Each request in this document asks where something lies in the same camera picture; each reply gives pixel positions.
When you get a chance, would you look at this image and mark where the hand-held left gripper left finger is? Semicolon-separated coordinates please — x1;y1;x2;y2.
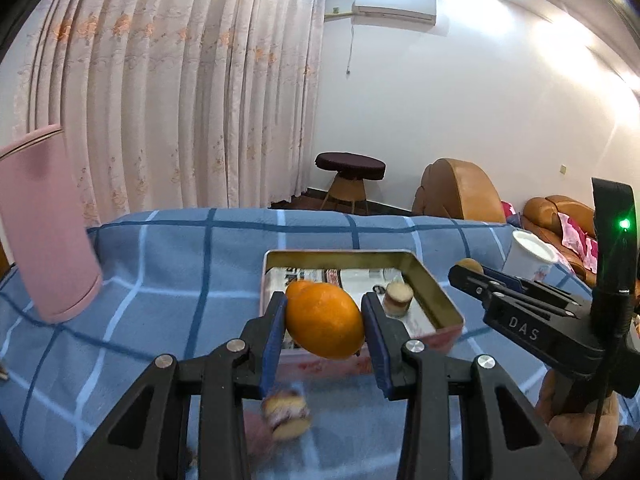
65;291;288;480

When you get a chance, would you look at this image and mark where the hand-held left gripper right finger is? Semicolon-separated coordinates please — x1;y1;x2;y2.
361;291;583;480

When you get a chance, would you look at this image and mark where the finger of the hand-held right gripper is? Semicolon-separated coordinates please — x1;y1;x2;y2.
481;265;584;319
448;263;507;307

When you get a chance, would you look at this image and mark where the rectangular metal tin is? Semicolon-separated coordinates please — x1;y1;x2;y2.
259;249;466;377

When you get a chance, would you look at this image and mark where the large orange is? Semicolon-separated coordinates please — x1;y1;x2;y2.
285;282;366;360

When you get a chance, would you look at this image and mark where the small orange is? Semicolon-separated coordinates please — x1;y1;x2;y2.
285;280;318;305

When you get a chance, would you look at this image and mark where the person's right hand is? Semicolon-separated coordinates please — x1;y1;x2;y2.
538;369;621;480

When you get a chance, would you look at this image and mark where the white paper cup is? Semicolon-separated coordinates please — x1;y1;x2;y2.
502;230;559;282

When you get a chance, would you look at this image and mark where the layered cake piece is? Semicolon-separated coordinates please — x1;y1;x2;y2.
261;389;314;442
382;282;414;319

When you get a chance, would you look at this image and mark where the pink floral cloth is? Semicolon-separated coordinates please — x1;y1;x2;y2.
501;201;600;274

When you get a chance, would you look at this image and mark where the brown leather sofa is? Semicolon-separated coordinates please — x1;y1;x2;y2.
411;158;601;288

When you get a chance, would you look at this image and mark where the newspaper sheet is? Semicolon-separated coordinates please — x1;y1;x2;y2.
266;266;407;311

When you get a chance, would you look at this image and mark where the blue checked blanket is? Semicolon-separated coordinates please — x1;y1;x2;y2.
0;207;623;480

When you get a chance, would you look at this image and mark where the round wicker stool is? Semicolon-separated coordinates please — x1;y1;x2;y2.
314;152;387;213

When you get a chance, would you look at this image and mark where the pink cylindrical container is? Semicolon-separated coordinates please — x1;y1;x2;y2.
0;124;104;324

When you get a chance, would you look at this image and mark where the floral beige curtain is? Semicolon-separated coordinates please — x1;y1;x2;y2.
11;0;335;228

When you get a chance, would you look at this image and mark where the white air conditioner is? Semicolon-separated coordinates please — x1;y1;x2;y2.
351;0;437;25

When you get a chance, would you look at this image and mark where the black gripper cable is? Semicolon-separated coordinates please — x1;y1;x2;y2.
580;332;632;468

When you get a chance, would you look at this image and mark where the air conditioner power cord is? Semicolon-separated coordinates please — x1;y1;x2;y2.
345;22;357;77

